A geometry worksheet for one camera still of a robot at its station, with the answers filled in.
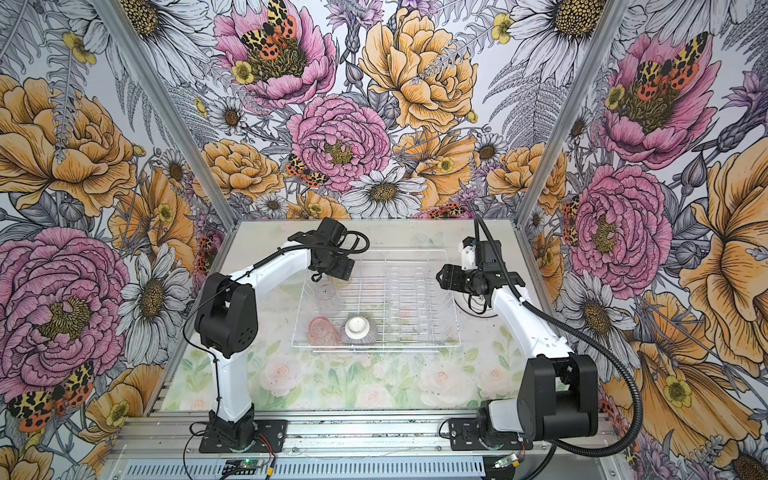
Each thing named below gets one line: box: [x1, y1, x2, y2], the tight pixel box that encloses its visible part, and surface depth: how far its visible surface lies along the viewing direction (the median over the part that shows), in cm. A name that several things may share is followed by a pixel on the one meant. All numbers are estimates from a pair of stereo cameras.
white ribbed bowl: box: [340, 312, 378, 345], surface depth 87 cm
